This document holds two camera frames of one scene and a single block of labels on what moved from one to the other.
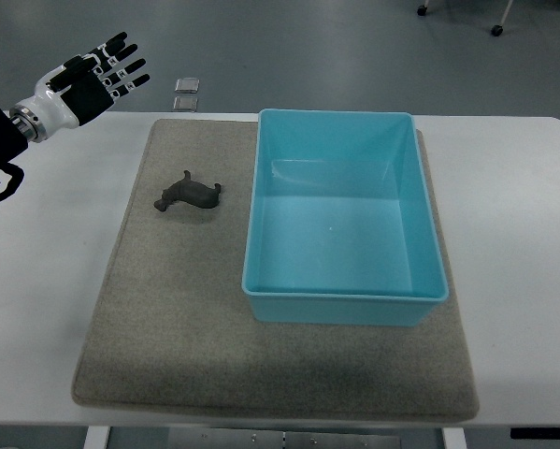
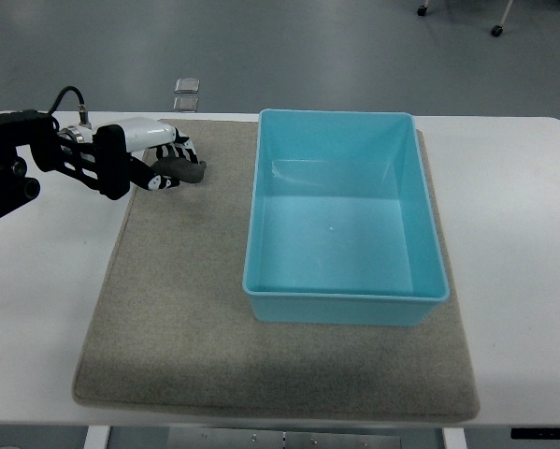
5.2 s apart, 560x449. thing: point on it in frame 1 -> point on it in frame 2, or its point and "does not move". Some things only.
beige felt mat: [170, 332] does not move
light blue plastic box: [342, 226] does not move
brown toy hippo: [191, 191] -> [179, 168]
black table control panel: [552, 433] does not move
